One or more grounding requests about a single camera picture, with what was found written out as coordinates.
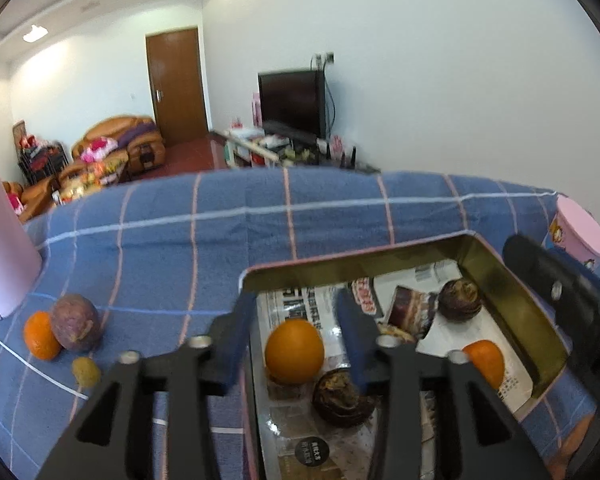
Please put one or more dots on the brown leather sofa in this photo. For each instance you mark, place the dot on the brown leather sofa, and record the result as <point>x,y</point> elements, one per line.
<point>32,201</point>

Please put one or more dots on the brown wooden door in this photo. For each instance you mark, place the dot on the brown wooden door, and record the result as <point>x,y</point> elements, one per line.
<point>177,92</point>

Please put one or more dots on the pink cartoon cup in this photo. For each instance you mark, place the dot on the pink cartoon cup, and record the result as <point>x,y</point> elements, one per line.
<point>575,231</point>

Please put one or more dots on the person hand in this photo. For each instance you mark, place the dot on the person hand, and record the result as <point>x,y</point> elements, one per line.
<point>558,464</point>

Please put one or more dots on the brown leather armchair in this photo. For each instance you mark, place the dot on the brown leather armchair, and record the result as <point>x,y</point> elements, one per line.
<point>137,136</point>

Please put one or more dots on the purple passion fruit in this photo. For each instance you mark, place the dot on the purple passion fruit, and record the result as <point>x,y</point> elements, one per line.
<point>75,323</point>

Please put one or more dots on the dark brown water chestnut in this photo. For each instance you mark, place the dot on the dark brown water chestnut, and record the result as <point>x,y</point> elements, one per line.
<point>338,402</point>

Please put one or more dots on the wall power socket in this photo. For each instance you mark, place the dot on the wall power socket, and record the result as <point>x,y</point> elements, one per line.
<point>321,60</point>

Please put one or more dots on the black television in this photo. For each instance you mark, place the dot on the black television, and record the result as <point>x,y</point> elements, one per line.
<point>295,99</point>

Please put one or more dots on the newspaper lining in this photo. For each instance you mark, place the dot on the newspaper lining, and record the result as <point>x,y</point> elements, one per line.
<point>380,359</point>

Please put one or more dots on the coffee table with fruit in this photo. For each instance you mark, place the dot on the coffee table with fruit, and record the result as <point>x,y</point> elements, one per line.
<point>81,179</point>

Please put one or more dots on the pink metal tin box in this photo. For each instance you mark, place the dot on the pink metal tin box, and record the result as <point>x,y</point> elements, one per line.
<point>405,339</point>

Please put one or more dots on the pink electric kettle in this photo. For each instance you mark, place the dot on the pink electric kettle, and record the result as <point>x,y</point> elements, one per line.
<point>20,262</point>

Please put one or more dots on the medium orange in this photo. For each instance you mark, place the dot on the medium orange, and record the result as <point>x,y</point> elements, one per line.
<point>294,352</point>

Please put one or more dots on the black shelf rack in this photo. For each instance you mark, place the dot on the black shelf rack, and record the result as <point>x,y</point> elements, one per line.
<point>37,158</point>

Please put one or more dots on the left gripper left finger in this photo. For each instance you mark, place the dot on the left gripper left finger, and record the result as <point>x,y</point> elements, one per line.
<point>111,437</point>

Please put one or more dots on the pink floral cushion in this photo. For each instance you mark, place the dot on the pink floral cushion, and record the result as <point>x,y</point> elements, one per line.
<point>98,149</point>

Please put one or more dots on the small front orange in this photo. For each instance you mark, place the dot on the small front orange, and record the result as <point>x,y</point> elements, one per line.
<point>488,360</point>

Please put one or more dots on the white tv stand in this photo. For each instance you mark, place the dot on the white tv stand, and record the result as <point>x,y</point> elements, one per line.
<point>244,148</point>

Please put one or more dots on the large orange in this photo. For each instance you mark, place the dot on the large orange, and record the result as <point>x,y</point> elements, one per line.
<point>39,337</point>

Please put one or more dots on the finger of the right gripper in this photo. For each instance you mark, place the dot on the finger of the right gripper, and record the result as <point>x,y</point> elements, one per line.
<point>573,291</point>

